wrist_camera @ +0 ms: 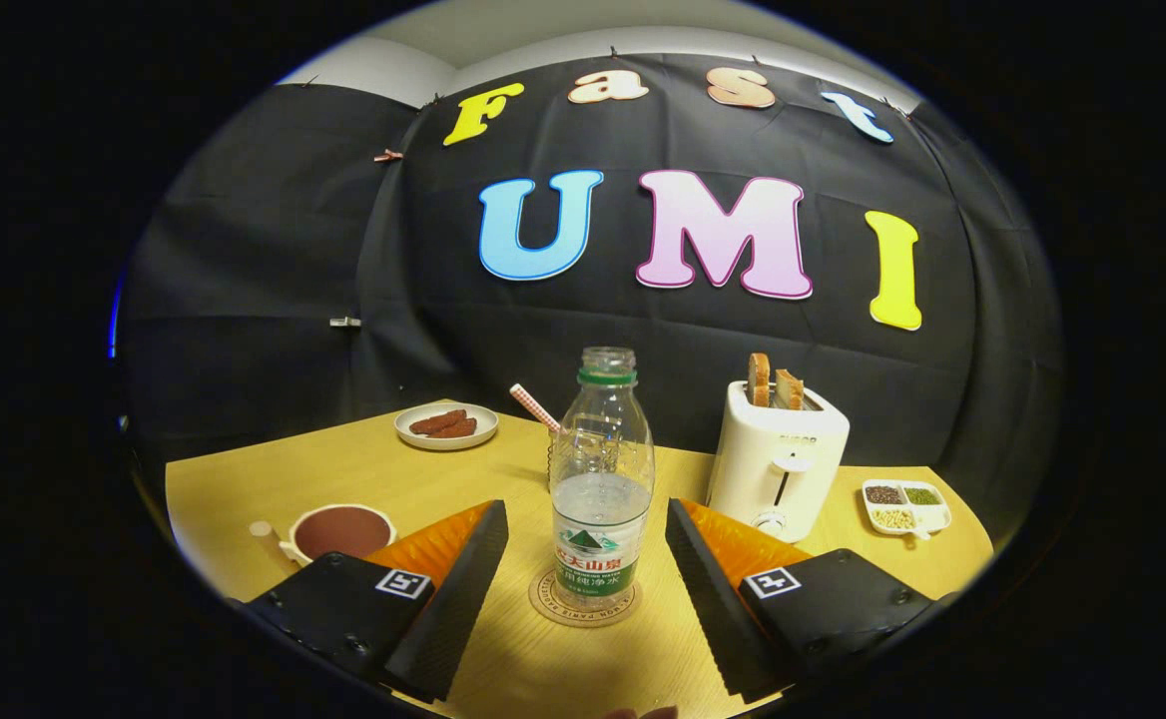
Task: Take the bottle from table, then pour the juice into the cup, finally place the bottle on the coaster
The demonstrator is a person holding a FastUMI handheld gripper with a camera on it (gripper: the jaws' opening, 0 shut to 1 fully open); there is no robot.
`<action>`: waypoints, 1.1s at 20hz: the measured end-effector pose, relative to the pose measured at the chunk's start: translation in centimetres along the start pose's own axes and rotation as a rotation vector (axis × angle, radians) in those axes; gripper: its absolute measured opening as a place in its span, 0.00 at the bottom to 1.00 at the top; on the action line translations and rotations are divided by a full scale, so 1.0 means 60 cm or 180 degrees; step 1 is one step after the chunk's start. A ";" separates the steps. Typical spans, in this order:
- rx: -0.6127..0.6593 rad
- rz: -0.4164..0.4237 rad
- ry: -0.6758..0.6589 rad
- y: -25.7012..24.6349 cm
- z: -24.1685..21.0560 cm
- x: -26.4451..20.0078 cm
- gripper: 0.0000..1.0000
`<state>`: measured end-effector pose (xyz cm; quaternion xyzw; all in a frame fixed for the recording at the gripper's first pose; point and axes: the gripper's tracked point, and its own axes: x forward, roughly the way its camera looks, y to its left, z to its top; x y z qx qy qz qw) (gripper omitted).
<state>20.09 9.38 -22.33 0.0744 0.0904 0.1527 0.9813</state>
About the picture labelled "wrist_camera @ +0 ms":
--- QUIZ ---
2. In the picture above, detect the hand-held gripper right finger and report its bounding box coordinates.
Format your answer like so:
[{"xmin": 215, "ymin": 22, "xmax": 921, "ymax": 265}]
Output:
[{"xmin": 665, "ymin": 497, "xmax": 958, "ymax": 705}]

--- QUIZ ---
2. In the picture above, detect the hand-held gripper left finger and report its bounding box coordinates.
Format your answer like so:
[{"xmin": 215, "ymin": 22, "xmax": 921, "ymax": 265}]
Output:
[{"xmin": 229, "ymin": 499, "xmax": 510, "ymax": 705}]

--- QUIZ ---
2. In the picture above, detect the round wooden coaster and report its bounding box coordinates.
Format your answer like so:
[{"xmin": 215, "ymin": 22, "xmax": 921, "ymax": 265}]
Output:
[{"xmin": 528, "ymin": 567, "xmax": 642, "ymax": 628}]

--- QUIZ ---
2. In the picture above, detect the cream cup with wooden handle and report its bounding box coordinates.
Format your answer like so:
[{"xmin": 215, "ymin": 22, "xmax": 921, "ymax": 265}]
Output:
[{"xmin": 249, "ymin": 503, "xmax": 397, "ymax": 568}]

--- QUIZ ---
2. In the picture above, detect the clear plastic juice bottle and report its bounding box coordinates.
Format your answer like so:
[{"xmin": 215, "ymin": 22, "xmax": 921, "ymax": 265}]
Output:
[{"xmin": 550, "ymin": 347, "xmax": 656, "ymax": 612}]

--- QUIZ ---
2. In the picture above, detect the wooden table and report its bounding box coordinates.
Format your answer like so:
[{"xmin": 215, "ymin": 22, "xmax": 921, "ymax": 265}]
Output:
[{"xmin": 164, "ymin": 399, "xmax": 995, "ymax": 719}]

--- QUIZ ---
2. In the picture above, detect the small white round plate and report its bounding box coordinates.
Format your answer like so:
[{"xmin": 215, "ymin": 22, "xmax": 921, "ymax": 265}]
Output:
[{"xmin": 393, "ymin": 401, "xmax": 500, "ymax": 451}]

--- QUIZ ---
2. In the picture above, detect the white toaster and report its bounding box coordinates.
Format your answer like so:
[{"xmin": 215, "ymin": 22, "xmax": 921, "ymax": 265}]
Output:
[{"xmin": 706, "ymin": 379, "xmax": 852, "ymax": 544}]

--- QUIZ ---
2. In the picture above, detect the red striped straw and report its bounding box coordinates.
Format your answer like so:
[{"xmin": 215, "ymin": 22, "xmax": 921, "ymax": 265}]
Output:
[{"xmin": 510, "ymin": 383, "xmax": 562, "ymax": 434}]

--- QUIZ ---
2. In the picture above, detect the divided white dish with grains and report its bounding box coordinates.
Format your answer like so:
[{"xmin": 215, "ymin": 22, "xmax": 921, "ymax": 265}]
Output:
[{"xmin": 862, "ymin": 478, "xmax": 953, "ymax": 541}]

